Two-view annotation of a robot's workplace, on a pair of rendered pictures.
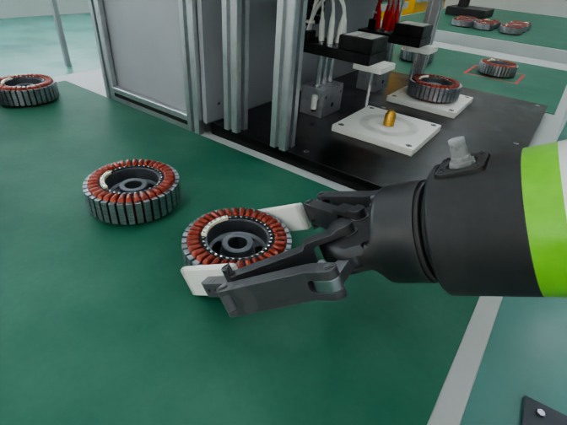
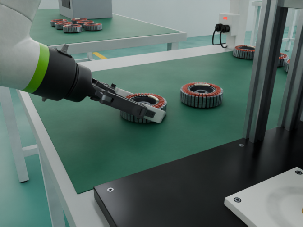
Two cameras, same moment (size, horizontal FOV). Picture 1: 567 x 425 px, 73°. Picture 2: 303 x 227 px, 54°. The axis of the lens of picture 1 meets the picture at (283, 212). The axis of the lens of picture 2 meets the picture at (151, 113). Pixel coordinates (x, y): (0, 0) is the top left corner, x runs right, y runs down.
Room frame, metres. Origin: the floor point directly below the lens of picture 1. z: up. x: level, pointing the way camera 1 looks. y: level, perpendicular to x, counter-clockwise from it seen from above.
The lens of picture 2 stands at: (0.63, -0.52, 1.06)
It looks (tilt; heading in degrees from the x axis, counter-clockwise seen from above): 25 degrees down; 117
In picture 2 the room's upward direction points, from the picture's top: straight up
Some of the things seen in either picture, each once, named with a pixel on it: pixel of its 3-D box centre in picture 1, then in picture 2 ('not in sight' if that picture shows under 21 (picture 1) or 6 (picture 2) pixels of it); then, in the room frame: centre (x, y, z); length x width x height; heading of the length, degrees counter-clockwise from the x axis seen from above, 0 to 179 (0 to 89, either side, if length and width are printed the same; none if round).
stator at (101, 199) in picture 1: (134, 189); (201, 94); (0.40, 0.19, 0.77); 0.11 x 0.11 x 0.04
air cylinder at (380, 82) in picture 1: (374, 75); not in sight; (0.95, -0.19, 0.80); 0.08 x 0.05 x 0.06; 146
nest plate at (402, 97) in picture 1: (430, 99); not in sight; (0.87, -0.31, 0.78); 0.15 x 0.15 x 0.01; 56
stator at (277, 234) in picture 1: (237, 248); (143, 106); (0.31, 0.04, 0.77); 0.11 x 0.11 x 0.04
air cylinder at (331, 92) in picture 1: (321, 97); not in sight; (0.75, -0.06, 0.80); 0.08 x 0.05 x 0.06; 146
